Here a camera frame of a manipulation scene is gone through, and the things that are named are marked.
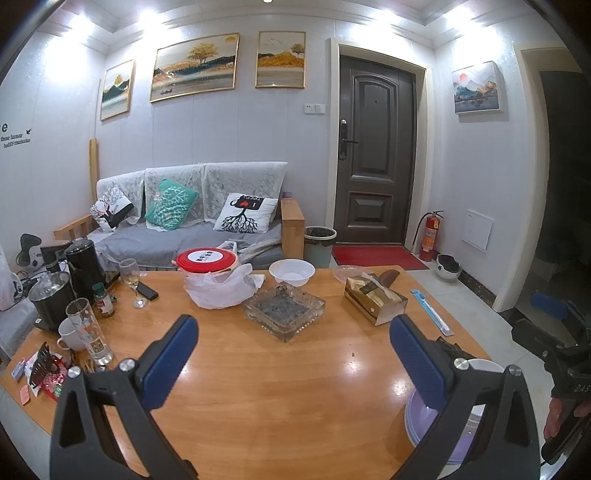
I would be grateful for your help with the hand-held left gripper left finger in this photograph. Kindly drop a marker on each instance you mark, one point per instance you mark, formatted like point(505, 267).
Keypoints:
point(171, 360)

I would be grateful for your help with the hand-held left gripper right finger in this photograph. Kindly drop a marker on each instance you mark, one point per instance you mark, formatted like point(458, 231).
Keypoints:
point(415, 364)

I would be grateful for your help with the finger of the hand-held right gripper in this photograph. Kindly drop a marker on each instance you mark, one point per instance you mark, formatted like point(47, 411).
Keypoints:
point(549, 304)
point(531, 334)

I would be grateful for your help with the purple plate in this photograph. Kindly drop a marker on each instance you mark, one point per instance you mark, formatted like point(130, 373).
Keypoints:
point(422, 420)

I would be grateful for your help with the person's right hand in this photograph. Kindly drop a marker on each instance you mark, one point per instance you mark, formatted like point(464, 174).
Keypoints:
point(556, 415)

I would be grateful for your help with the black bag roll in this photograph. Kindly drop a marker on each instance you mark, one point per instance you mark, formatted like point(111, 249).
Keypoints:
point(450, 346)

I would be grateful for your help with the blue toothbrush package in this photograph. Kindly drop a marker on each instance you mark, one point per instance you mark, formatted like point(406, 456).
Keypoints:
point(431, 311)

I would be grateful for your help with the black phone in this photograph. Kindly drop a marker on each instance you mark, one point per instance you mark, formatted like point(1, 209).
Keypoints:
point(148, 290)

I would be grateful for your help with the gold tissue box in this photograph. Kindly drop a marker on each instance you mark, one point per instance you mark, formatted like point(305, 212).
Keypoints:
point(369, 295)

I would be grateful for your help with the white plastic bag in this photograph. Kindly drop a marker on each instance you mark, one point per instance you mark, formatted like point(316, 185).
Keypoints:
point(217, 290)

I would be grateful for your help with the tall printed glass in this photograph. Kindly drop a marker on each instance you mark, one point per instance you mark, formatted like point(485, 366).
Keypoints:
point(90, 332)

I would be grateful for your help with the small green cap bottle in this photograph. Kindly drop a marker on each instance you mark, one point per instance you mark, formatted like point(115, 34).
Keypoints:
point(104, 304)

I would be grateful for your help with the dark brown comb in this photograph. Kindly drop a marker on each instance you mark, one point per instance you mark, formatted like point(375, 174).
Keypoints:
point(391, 277)

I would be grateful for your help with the wine glass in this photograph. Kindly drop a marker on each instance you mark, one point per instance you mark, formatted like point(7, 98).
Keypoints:
point(130, 274)

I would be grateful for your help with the black white helmet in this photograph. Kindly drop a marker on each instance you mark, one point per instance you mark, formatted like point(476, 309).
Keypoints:
point(448, 270)

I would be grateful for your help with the white mug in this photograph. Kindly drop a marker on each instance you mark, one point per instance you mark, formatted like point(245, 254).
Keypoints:
point(69, 339)

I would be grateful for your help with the red lid container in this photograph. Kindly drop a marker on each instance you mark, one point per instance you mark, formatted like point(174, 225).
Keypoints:
point(205, 259)

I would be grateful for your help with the clear plastic dish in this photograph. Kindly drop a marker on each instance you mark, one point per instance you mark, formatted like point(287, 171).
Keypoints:
point(344, 273)

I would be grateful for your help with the red doormat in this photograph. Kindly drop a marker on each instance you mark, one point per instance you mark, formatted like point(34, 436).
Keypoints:
point(374, 256)

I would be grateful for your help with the red snack packets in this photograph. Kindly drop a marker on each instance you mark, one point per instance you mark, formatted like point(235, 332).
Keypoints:
point(53, 381)

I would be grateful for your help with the grey wooden sofa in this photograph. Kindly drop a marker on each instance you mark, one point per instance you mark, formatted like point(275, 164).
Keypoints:
point(184, 240)

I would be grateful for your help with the glass ashtray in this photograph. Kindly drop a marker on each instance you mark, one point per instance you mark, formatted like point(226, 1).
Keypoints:
point(284, 309)

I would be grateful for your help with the red fire extinguisher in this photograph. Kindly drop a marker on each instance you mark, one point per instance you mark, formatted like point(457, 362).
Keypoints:
point(429, 240)

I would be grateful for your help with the tall black canister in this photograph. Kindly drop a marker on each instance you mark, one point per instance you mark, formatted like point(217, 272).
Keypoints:
point(85, 267)

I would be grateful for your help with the black hair claw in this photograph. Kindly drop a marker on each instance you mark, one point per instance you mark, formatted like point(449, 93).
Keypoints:
point(41, 364)

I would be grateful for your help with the black electric kettle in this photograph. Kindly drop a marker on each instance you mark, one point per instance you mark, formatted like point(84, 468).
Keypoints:
point(51, 300)

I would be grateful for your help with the white plastic bowl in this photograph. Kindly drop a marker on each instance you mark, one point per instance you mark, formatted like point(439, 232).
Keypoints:
point(291, 272)

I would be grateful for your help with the green trash bin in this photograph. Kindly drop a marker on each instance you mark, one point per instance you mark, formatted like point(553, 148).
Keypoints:
point(318, 251)

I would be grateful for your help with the small white packet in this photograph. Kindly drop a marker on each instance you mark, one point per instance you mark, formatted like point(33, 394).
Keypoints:
point(19, 370)

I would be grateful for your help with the teal leaf pillow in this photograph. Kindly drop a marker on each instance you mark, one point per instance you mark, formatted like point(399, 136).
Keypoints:
point(171, 205)

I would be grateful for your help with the short black canister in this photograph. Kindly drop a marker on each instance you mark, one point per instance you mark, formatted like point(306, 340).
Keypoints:
point(53, 256)

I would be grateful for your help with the grey cloth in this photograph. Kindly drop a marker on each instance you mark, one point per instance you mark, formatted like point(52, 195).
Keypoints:
point(14, 332)

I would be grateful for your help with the white black tree pillow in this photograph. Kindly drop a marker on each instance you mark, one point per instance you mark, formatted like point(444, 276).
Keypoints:
point(244, 212)

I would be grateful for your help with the white grey tree pillow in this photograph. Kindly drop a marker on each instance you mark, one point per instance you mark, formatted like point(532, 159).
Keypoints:
point(111, 205)

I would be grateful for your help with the white grey gadget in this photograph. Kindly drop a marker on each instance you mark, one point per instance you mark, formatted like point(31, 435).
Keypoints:
point(27, 258)

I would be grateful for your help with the translucent plastic bag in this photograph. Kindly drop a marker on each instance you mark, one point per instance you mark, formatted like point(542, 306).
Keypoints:
point(9, 286)

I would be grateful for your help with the white lace sofa cover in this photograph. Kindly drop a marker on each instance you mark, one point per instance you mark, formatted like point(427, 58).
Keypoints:
point(258, 180)
point(127, 184)
point(184, 177)

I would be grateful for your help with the wooden pole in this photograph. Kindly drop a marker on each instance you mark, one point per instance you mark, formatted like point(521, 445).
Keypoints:
point(93, 175)

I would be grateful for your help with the white framed mountain painting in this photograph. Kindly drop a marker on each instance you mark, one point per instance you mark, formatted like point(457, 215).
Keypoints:
point(475, 87)

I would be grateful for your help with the dark entrance door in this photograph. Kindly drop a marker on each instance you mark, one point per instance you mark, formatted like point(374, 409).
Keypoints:
point(374, 138)

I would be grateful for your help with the small gold framed painting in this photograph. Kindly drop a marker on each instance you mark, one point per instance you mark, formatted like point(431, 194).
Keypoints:
point(116, 90)

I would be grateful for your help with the large gold tree painting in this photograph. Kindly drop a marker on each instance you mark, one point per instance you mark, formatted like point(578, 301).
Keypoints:
point(194, 69)

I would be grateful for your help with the gold mountain framed painting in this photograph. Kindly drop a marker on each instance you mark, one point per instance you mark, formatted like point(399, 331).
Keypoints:
point(280, 60)

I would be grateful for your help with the white wall panel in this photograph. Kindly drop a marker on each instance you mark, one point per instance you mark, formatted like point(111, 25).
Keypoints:
point(478, 230)

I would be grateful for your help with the black wall lettering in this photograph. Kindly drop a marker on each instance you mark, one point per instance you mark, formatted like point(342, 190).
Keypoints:
point(16, 138)

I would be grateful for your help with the white light switch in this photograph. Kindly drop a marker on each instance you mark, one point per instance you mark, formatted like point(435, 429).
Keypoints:
point(314, 109)

